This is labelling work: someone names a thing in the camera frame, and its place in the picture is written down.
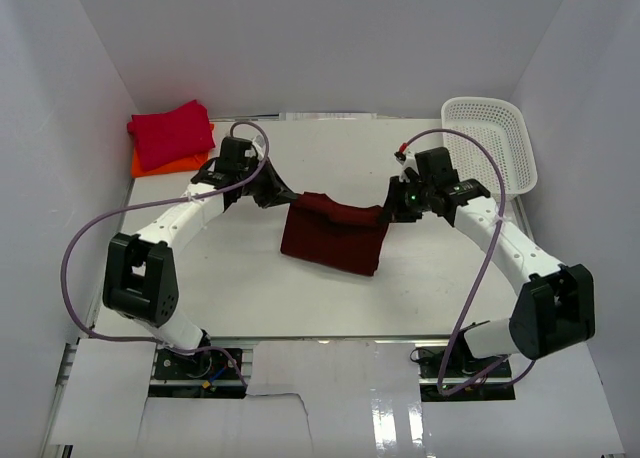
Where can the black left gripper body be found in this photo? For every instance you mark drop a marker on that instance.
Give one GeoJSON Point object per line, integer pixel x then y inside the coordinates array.
{"type": "Point", "coordinates": [267, 189]}

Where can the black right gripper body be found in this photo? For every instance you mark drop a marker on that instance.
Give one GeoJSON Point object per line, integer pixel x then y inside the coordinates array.
{"type": "Point", "coordinates": [398, 204]}

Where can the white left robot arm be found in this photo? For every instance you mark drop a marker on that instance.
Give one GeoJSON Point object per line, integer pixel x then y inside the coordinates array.
{"type": "Point", "coordinates": [141, 281]}

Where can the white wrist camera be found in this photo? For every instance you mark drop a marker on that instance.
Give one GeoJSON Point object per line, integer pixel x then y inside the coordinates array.
{"type": "Point", "coordinates": [261, 146]}
{"type": "Point", "coordinates": [406, 160]}

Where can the white perforated plastic basket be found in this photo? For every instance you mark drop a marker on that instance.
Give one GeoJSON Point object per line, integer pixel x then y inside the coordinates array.
{"type": "Point", "coordinates": [500, 128]}

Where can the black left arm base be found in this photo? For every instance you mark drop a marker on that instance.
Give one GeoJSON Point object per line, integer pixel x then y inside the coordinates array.
{"type": "Point", "coordinates": [207, 376]}

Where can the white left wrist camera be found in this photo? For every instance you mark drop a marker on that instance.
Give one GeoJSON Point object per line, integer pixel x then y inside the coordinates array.
{"type": "Point", "coordinates": [261, 146]}

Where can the folded bright red t-shirt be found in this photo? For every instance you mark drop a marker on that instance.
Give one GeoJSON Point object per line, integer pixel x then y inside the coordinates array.
{"type": "Point", "coordinates": [189, 123]}

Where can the dark red t-shirt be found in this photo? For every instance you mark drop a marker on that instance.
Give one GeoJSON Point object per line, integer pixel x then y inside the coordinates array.
{"type": "Point", "coordinates": [322, 231]}

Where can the folded orange t-shirt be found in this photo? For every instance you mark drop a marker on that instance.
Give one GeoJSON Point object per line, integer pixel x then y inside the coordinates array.
{"type": "Point", "coordinates": [158, 152]}

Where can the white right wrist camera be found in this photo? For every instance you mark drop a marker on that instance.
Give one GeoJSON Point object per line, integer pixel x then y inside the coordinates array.
{"type": "Point", "coordinates": [406, 160]}

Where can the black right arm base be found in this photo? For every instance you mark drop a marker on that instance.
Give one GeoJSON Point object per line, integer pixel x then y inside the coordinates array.
{"type": "Point", "coordinates": [495, 386]}

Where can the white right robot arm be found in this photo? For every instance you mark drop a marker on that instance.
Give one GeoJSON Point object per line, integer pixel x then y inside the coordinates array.
{"type": "Point", "coordinates": [555, 305]}

